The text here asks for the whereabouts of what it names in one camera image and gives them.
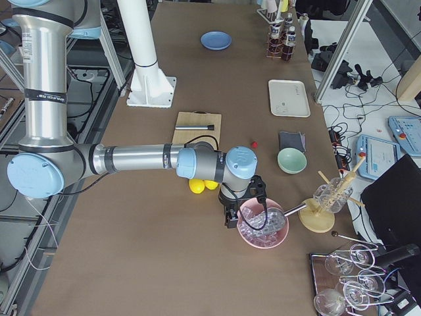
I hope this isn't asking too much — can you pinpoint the metal ice scoop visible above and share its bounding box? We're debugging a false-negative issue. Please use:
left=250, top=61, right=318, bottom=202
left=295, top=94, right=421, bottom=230
left=239, top=203, right=306, bottom=237

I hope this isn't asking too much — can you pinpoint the dark drink bottle upper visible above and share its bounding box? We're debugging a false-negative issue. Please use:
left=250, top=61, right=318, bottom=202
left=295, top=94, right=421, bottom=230
left=283, top=13, right=293, bottom=33

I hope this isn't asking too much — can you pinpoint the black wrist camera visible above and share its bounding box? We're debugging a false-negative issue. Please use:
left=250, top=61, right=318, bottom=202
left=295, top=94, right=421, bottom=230
left=247, top=174, right=266, bottom=203

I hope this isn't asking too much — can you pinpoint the yellow lemon near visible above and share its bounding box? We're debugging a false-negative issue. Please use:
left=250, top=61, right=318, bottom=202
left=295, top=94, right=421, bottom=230
left=188, top=179, right=205, bottom=194

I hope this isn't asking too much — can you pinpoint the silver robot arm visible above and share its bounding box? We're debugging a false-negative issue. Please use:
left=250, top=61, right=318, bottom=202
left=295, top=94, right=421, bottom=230
left=7, top=1, right=257, bottom=228

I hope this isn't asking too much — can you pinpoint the grey folded cloth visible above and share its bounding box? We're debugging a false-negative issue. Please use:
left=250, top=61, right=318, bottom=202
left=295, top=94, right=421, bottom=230
left=278, top=131, right=306, bottom=153

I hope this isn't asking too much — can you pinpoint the steel muddler black tip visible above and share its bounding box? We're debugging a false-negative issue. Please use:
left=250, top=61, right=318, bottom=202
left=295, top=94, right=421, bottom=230
left=175, top=124, right=215, bottom=130

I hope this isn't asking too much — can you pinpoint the wooden cutting board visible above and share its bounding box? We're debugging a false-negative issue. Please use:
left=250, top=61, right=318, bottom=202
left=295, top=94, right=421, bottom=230
left=172, top=112, right=222, bottom=144

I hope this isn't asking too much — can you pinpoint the green bowl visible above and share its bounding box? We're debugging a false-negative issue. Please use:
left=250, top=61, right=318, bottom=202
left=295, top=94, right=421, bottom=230
left=277, top=147, right=307, bottom=174

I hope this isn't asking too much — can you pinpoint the wine glass rack tray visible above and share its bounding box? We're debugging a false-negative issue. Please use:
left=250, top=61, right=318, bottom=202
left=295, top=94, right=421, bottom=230
left=309, top=243, right=394, bottom=315

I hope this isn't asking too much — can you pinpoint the blue teach pendant far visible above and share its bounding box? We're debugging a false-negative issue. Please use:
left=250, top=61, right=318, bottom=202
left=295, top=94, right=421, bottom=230
left=388, top=116, right=420, bottom=157

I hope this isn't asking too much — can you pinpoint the cream rabbit tray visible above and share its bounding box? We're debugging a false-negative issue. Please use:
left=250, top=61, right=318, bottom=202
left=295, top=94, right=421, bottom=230
left=268, top=79, right=310, bottom=118

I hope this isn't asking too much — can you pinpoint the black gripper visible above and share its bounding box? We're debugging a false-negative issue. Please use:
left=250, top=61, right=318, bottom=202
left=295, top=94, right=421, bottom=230
left=218, top=190, right=247, bottom=228

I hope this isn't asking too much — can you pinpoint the dark drink bottle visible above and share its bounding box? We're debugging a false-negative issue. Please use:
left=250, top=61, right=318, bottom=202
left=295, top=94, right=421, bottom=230
left=266, top=20, right=283, bottom=58
left=283, top=13, right=293, bottom=33
left=281, top=26, right=296, bottom=61

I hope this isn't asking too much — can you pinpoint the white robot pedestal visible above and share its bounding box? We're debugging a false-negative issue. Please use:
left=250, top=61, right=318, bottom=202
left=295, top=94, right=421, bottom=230
left=118, top=1, right=176, bottom=109

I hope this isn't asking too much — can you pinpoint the blue teach pendant near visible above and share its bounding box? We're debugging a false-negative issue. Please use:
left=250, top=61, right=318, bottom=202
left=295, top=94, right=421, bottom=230
left=355, top=134, right=401, bottom=180

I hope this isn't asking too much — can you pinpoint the yellow lemon far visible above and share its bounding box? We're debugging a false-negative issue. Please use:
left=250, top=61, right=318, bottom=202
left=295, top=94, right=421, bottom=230
left=204, top=180, right=219, bottom=190

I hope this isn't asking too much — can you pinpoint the yellow lemon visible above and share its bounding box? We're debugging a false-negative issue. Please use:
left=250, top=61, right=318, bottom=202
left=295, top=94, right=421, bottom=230
left=188, top=179, right=205, bottom=194
left=204, top=180, right=219, bottom=190

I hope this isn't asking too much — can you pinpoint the pink bowl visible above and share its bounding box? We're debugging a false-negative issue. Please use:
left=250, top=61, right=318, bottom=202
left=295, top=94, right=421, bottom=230
left=237, top=198, right=289, bottom=249

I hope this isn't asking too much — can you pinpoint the copper wire bottle rack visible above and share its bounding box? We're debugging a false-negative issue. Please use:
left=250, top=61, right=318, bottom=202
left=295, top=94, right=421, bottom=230
left=266, top=22, right=297, bottom=61

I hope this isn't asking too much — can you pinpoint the dark drink bottle lower left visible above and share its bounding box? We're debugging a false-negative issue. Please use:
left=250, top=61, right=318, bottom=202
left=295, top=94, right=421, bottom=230
left=266, top=20, right=283, bottom=58

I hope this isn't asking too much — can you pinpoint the blue round plate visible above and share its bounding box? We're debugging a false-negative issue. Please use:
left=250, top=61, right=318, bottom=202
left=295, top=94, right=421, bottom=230
left=200, top=31, right=232, bottom=51

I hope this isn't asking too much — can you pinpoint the blue teach pendant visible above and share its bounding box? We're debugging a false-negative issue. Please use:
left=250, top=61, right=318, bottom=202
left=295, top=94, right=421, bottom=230
left=355, top=134, right=401, bottom=180
left=388, top=116, right=420, bottom=157

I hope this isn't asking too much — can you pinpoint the dark drink bottle lower right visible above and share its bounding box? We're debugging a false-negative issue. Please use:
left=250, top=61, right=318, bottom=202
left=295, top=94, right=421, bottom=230
left=281, top=26, right=296, bottom=61

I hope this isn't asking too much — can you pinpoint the clear glass mug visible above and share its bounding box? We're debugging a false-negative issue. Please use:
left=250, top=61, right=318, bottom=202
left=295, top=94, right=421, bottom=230
left=313, top=178, right=353, bottom=213

